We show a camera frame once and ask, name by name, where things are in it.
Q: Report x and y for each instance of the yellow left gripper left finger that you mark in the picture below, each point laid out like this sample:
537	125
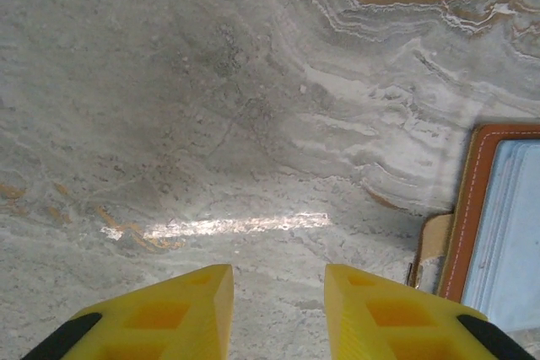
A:
219	313

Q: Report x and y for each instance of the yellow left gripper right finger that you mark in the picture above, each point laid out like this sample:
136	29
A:
341	326

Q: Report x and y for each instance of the brown leather card holder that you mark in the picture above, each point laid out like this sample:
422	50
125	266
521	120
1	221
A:
476	191

